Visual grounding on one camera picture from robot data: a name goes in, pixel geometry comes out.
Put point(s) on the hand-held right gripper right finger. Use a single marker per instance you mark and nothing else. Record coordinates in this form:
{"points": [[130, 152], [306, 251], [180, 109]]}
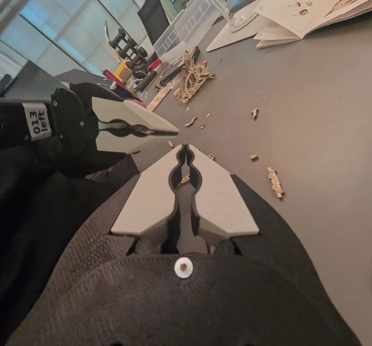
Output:
{"points": [[229, 206]]}

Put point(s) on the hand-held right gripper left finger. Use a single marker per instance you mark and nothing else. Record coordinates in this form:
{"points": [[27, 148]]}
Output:
{"points": [[139, 206]]}

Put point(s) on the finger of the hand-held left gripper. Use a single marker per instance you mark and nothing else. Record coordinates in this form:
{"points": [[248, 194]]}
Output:
{"points": [[122, 142], [130, 111]]}

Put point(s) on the slender wooden frame part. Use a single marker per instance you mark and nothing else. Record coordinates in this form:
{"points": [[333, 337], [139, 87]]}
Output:
{"points": [[183, 181]]}

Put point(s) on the wooden model vehicle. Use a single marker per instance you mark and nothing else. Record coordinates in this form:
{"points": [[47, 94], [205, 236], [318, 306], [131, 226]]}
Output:
{"points": [[191, 81]]}

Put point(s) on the wooden sheet gear cutouts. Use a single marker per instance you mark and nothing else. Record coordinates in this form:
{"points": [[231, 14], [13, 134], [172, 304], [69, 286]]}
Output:
{"points": [[158, 97]]}

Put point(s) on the black cylinder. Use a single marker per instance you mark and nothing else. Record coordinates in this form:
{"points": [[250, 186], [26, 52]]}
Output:
{"points": [[148, 80]]}

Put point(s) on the yellow black object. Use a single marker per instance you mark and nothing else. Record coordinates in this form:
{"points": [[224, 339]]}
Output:
{"points": [[122, 71]]}

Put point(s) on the dark grey flat panel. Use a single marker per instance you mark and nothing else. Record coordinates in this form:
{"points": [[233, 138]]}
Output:
{"points": [[84, 76]]}

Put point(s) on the black kit box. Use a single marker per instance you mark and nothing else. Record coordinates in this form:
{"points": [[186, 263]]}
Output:
{"points": [[171, 74]]}

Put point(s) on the black dumbbell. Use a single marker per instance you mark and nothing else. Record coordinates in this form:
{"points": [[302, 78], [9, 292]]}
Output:
{"points": [[138, 52], [125, 38]]}

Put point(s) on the black screen yellow icon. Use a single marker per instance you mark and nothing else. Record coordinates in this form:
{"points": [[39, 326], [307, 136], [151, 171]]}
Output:
{"points": [[29, 79]]}

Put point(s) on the zigzag wooden part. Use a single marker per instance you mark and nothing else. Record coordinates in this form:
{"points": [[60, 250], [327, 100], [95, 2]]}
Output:
{"points": [[191, 122]]}

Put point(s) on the small T-shaped wooden part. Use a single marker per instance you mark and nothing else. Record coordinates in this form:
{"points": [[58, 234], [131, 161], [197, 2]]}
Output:
{"points": [[255, 113]]}

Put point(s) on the black monitor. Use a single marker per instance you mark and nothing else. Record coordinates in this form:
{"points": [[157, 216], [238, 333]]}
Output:
{"points": [[152, 15]]}

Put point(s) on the clear plastic organizer box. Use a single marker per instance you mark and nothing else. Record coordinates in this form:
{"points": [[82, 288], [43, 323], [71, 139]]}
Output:
{"points": [[186, 23]]}

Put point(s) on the small open instruction booklet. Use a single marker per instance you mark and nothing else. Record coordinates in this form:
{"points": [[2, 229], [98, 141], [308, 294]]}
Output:
{"points": [[290, 18]]}

